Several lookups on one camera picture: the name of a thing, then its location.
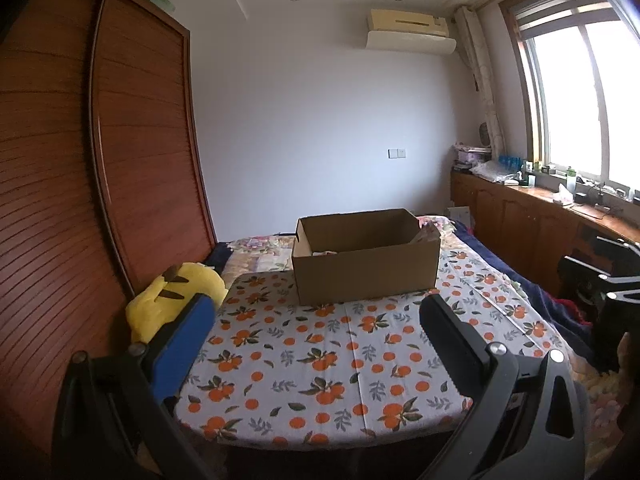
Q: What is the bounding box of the yellow plush toy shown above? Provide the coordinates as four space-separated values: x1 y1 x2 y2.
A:
126 262 228 344

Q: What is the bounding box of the wooden side cabinet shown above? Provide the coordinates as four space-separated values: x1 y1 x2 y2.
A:
450 171 639 297

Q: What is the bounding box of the floral bed quilt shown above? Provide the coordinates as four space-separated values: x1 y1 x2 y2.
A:
222 216 623 474

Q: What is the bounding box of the orange print table cloth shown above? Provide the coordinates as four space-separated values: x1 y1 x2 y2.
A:
174 246 572 449

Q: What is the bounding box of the brown cardboard box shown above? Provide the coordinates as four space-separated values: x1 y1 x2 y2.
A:
292 208 440 306

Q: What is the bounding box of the wooden wardrobe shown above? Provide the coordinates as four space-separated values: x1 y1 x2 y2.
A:
1 0 216 474

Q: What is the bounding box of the window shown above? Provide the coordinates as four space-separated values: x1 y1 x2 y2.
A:
500 0 639 200

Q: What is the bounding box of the rolled curtain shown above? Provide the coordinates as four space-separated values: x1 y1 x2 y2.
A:
454 6 506 159

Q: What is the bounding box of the white wall switch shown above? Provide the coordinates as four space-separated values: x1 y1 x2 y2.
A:
387 148 406 159

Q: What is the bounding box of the wall air conditioner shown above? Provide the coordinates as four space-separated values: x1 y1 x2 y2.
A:
366 9 457 55

